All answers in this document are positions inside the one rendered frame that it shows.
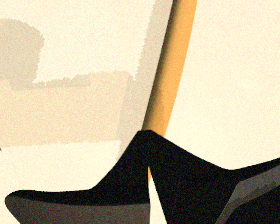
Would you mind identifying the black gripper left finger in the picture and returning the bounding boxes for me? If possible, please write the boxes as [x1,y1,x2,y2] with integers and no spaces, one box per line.
[4,131,151,224]

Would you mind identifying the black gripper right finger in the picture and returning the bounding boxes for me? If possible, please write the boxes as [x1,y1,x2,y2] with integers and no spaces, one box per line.
[144,129,280,224]

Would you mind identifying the long-handled scraper with black blade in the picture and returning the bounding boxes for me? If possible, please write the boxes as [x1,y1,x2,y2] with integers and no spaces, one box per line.
[141,0,197,137]

